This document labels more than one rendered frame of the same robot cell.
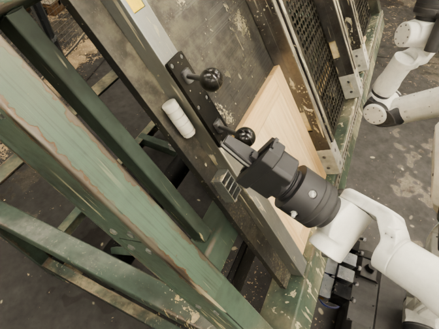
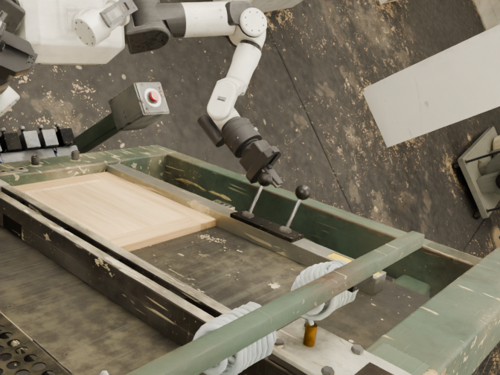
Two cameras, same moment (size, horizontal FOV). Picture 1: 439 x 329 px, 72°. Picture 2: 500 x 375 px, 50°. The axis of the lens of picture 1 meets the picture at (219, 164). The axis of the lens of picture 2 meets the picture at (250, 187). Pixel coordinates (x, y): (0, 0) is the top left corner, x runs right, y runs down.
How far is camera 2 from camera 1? 1.51 m
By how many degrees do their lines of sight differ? 85
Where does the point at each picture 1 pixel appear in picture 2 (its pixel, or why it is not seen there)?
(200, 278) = not seen: hidden behind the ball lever
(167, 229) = (292, 196)
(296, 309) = (143, 158)
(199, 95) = (270, 225)
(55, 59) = not seen: hidden behind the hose
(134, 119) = not seen: outside the picture
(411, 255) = (247, 77)
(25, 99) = (381, 226)
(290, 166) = (263, 143)
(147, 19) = (322, 251)
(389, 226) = (241, 88)
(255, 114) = (169, 229)
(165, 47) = (303, 243)
